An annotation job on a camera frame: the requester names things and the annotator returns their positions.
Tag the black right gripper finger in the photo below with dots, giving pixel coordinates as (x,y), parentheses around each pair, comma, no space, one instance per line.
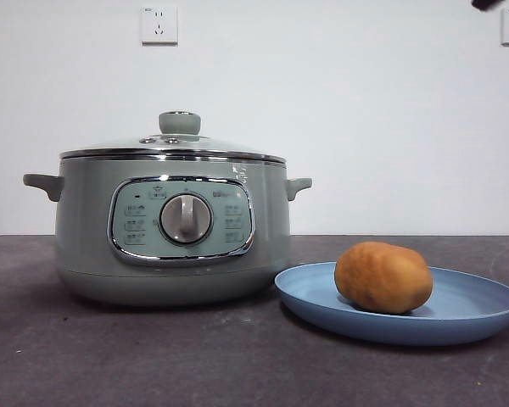
(485,3)

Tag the brown potato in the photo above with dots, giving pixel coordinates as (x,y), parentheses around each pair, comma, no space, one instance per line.
(382,280)

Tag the glass lid with green knob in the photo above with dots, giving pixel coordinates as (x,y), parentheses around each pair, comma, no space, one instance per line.
(110,146)

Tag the blue round plate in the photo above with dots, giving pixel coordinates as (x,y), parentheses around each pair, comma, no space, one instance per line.
(314,297)

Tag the pale green electric steamer pot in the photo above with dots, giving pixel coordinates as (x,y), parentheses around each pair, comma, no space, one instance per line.
(85,237)

